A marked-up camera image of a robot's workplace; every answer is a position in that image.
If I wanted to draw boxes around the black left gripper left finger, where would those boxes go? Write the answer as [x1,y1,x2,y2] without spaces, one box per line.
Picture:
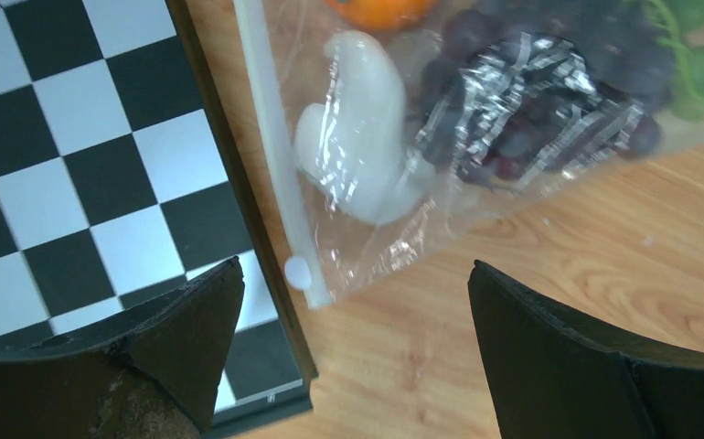
[0,258,244,438]

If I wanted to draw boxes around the white fake garlic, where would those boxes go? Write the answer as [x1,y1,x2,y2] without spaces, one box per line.
[294,30,434,225]

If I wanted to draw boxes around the fake orange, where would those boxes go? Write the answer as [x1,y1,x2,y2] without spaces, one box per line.
[325,0,438,31]

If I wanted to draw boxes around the black white checkerboard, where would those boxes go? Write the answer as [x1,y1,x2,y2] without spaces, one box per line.
[0,1,316,438]

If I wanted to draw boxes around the green fake grapes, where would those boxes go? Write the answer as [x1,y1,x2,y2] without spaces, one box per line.
[641,1,704,121]

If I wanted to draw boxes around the dark purple fake grapes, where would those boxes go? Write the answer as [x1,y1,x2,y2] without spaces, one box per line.
[415,1,676,187]

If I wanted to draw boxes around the clear zip top bag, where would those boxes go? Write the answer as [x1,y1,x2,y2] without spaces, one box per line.
[234,1,704,308]

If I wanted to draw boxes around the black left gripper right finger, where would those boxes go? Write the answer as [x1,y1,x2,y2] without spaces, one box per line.
[468,262,704,438]

